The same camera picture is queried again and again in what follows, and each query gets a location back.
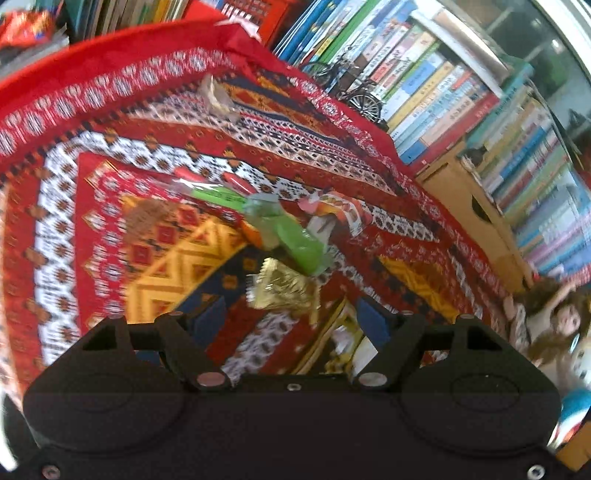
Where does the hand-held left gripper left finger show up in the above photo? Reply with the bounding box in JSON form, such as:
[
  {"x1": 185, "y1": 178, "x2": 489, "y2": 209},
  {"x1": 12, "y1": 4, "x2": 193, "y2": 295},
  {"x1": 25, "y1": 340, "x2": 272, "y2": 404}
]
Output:
[{"x1": 78, "y1": 295, "x2": 232, "y2": 393}]

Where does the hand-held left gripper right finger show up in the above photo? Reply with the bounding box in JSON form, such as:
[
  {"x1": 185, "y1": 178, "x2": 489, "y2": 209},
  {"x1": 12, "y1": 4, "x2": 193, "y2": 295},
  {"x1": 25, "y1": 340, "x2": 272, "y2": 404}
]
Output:
[{"x1": 353, "y1": 298, "x2": 509, "y2": 391}]

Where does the gold foil wrapper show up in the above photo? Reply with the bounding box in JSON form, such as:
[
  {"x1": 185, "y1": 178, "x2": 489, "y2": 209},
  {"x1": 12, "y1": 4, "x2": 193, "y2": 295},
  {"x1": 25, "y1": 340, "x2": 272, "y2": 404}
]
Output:
[{"x1": 247, "y1": 257, "x2": 321, "y2": 315}]

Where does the orange brown wrapper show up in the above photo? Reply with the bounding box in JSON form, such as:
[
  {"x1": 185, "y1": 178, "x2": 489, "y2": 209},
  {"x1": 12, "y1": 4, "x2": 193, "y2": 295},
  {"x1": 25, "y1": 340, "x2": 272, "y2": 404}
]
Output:
[{"x1": 124, "y1": 198, "x2": 181, "y2": 237}]

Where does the row of colourful thin books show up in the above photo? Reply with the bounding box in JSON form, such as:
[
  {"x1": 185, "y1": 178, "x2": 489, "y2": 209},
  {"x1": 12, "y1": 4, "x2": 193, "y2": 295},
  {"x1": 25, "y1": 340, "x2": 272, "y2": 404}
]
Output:
[{"x1": 462, "y1": 85, "x2": 591, "y2": 289}]

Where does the row of tall blue books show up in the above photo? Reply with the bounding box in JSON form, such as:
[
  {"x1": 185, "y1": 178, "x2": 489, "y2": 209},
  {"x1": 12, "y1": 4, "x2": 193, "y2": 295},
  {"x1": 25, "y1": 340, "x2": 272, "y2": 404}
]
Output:
[{"x1": 272, "y1": 0, "x2": 513, "y2": 169}]

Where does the row of large dark books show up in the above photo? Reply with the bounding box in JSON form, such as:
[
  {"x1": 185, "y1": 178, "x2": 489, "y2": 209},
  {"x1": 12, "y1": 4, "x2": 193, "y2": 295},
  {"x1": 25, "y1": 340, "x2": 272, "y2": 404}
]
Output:
[{"x1": 62, "y1": 0, "x2": 190, "y2": 35}]

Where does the green plastic wrapper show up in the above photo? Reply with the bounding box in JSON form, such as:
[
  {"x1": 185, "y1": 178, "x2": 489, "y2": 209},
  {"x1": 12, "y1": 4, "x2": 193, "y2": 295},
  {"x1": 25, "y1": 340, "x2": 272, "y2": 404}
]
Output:
[{"x1": 240, "y1": 193, "x2": 334, "y2": 278}]

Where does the red white wrapper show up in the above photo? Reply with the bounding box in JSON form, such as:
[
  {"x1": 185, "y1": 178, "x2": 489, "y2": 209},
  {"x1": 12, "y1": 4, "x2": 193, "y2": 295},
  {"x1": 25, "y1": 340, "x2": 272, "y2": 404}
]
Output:
[{"x1": 300, "y1": 191, "x2": 375, "y2": 236}]

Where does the green clear wrapper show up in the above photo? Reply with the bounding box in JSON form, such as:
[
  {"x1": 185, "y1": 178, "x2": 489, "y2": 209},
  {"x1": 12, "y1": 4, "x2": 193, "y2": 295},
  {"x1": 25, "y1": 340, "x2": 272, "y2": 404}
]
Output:
[{"x1": 168, "y1": 178, "x2": 247, "y2": 210}]

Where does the wooden drawer shelf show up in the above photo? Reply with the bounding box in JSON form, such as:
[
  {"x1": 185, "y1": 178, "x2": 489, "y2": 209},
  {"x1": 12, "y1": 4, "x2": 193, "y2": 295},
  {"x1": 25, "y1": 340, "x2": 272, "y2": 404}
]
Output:
[{"x1": 416, "y1": 141, "x2": 539, "y2": 294}]

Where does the patterned red tablecloth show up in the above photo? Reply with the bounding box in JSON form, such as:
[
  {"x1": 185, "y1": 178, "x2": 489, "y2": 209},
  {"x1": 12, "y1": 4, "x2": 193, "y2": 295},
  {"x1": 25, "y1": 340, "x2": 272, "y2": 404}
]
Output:
[{"x1": 0, "y1": 18, "x2": 522, "y2": 407}]

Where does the long-haired doll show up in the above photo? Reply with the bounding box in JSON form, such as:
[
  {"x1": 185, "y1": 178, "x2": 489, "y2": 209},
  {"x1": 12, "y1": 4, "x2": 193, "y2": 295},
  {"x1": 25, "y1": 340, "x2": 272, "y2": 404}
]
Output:
[{"x1": 503, "y1": 274, "x2": 589, "y2": 370}]

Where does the miniature black bicycle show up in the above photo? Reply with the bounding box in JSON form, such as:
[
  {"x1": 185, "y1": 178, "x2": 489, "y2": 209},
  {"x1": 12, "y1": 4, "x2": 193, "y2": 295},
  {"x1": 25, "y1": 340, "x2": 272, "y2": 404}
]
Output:
[{"x1": 300, "y1": 53, "x2": 389, "y2": 127}]

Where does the clear plastic wrapper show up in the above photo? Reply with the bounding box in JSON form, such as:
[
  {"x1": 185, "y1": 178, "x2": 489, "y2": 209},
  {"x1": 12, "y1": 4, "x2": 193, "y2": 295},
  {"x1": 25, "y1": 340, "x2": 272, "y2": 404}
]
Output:
[{"x1": 198, "y1": 74, "x2": 241, "y2": 121}]

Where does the blue white plush toy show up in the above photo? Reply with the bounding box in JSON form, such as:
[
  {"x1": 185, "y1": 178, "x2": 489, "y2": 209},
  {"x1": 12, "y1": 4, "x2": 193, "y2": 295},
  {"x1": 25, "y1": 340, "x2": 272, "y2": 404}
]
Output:
[{"x1": 547, "y1": 388, "x2": 591, "y2": 457}]

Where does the red plastic crate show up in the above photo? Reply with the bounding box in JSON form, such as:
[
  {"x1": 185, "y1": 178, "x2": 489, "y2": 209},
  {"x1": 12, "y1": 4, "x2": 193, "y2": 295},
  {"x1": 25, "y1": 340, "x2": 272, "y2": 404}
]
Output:
[{"x1": 217, "y1": 0, "x2": 296, "y2": 47}]

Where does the stack of magazines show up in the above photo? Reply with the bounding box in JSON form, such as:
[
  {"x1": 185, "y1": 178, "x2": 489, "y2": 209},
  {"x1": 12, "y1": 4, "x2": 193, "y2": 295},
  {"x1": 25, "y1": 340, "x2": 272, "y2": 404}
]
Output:
[{"x1": 0, "y1": 28, "x2": 70, "y2": 79}]

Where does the red snack bag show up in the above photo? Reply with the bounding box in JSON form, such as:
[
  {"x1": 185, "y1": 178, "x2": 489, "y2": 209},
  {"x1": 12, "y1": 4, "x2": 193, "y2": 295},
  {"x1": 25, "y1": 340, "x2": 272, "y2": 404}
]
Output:
[{"x1": 0, "y1": 9, "x2": 56, "y2": 49}]

